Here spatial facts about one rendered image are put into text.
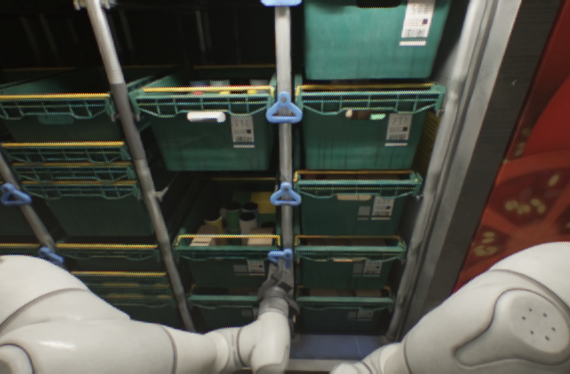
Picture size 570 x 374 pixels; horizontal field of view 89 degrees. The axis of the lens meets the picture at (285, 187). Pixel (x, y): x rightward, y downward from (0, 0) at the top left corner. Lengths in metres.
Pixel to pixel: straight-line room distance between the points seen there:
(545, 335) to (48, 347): 0.46
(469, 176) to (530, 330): 0.54
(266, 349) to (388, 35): 0.85
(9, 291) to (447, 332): 0.51
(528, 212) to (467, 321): 0.65
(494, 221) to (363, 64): 0.55
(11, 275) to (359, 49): 0.81
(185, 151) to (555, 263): 0.87
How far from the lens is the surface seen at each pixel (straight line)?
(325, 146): 0.90
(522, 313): 0.38
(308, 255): 1.12
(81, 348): 0.38
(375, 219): 1.07
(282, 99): 0.80
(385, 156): 0.95
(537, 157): 0.92
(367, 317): 1.44
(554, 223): 1.07
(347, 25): 0.84
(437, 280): 1.07
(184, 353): 0.50
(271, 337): 0.86
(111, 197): 1.13
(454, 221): 0.93
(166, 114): 0.92
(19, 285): 0.49
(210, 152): 0.94
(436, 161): 0.97
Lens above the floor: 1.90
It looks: 30 degrees down
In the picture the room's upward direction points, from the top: 2 degrees counter-clockwise
